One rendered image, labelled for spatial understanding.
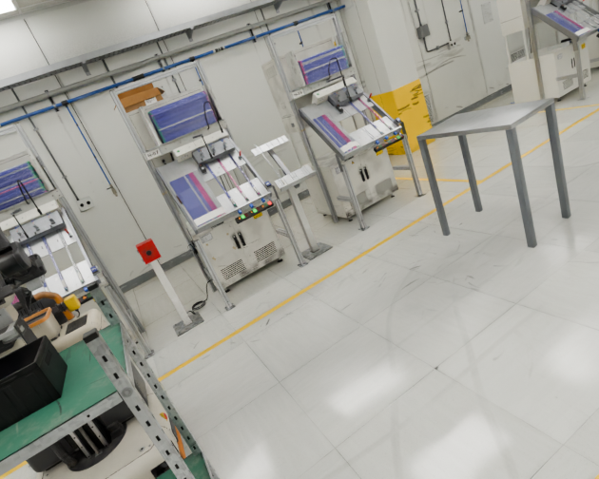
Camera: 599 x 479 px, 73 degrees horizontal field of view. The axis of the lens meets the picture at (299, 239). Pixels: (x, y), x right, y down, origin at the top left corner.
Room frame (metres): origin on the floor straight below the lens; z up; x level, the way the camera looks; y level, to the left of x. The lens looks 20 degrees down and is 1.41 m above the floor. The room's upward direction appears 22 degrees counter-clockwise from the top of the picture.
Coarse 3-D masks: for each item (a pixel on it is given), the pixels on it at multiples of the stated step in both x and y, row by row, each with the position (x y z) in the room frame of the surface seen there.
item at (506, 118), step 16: (480, 112) 2.73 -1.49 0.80; (496, 112) 2.55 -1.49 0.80; (512, 112) 2.39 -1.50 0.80; (528, 112) 2.26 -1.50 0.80; (432, 128) 2.84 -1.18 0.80; (448, 128) 2.65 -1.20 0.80; (464, 128) 2.48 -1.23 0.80; (480, 128) 2.34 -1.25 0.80; (496, 128) 2.25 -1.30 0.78; (512, 128) 2.18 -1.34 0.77; (464, 144) 2.94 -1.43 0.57; (512, 144) 2.18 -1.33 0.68; (560, 144) 2.36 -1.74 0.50; (464, 160) 2.97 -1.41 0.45; (512, 160) 2.20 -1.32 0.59; (560, 160) 2.35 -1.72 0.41; (432, 176) 2.77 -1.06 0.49; (560, 176) 2.35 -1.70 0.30; (432, 192) 2.80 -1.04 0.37; (560, 192) 2.37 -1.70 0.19; (480, 208) 2.95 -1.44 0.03; (528, 208) 2.18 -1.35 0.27; (528, 224) 2.18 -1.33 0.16; (528, 240) 2.20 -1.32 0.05
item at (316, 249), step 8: (280, 168) 3.48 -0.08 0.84; (280, 176) 3.52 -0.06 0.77; (288, 192) 3.50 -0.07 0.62; (296, 192) 3.49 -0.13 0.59; (296, 200) 3.48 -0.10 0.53; (296, 208) 3.47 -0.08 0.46; (304, 216) 3.48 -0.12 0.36; (304, 224) 3.47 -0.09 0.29; (304, 232) 3.49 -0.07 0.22; (312, 240) 3.48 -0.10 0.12; (312, 248) 3.47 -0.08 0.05; (320, 248) 3.49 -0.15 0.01; (328, 248) 3.42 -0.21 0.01; (304, 256) 3.47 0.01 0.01; (312, 256) 3.40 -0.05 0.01
